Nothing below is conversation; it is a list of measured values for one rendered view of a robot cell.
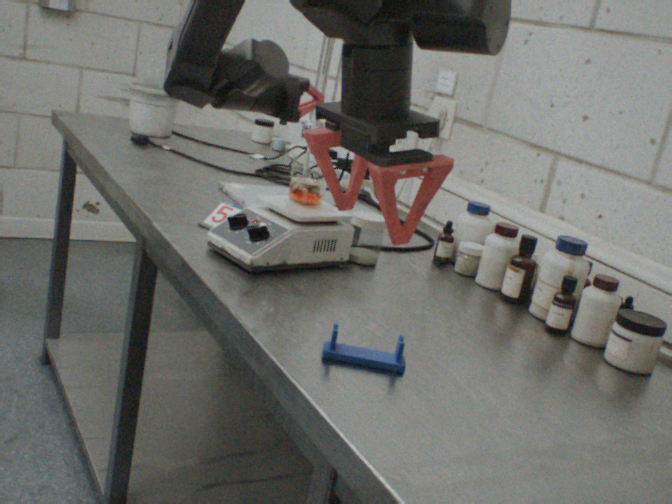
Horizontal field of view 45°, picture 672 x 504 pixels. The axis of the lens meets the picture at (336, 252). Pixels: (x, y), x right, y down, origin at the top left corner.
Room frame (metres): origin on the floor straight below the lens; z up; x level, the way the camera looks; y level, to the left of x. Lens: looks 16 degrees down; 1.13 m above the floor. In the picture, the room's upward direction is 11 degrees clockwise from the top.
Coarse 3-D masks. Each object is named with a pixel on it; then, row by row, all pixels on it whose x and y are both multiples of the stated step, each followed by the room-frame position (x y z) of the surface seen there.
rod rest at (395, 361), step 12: (336, 324) 0.91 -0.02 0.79; (336, 336) 0.88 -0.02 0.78; (324, 348) 0.89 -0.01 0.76; (336, 348) 0.89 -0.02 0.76; (348, 348) 0.90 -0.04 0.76; (360, 348) 0.91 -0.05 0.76; (396, 348) 0.91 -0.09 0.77; (336, 360) 0.88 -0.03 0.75; (348, 360) 0.88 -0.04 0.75; (360, 360) 0.88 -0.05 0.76; (372, 360) 0.88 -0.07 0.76; (384, 360) 0.89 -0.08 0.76; (396, 360) 0.89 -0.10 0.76
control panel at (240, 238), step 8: (248, 216) 1.24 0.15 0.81; (256, 216) 1.24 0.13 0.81; (224, 224) 1.23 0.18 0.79; (248, 224) 1.22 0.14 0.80; (256, 224) 1.21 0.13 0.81; (272, 224) 1.21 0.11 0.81; (216, 232) 1.21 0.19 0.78; (224, 232) 1.21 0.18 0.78; (232, 232) 1.21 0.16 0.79; (240, 232) 1.20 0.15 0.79; (272, 232) 1.18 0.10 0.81; (280, 232) 1.18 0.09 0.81; (232, 240) 1.18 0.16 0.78; (240, 240) 1.18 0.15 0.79; (248, 240) 1.18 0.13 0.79; (264, 240) 1.17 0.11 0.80; (272, 240) 1.16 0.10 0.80; (248, 248) 1.16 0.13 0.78; (256, 248) 1.15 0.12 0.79
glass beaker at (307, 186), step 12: (300, 156) 1.26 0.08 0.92; (312, 156) 1.32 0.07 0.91; (300, 168) 1.26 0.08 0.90; (312, 168) 1.26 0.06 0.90; (300, 180) 1.26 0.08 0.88; (312, 180) 1.26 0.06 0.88; (324, 180) 1.27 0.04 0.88; (288, 192) 1.28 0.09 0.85; (300, 192) 1.26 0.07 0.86; (312, 192) 1.26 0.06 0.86; (324, 192) 1.28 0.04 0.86; (300, 204) 1.26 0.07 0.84; (312, 204) 1.26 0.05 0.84
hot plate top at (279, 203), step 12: (264, 204) 1.25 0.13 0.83; (276, 204) 1.24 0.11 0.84; (288, 204) 1.26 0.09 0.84; (324, 204) 1.31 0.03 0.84; (288, 216) 1.21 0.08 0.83; (300, 216) 1.20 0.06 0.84; (312, 216) 1.21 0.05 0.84; (324, 216) 1.23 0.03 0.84; (336, 216) 1.24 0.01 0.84; (348, 216) 1.26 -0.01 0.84
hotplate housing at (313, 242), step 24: (264, 216) 1.23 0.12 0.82; (216, 240) 1.20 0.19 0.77; (288, 240) 1.18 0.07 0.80; (312, 240) 1.21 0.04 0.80; (336, 240) 1.24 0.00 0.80; (240, 264) 1.16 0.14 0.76; (264, 264) 1.15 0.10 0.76; (288, 264) 1.19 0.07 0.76; (312, 264) 1.22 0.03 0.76; (336, 264) 1.25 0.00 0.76
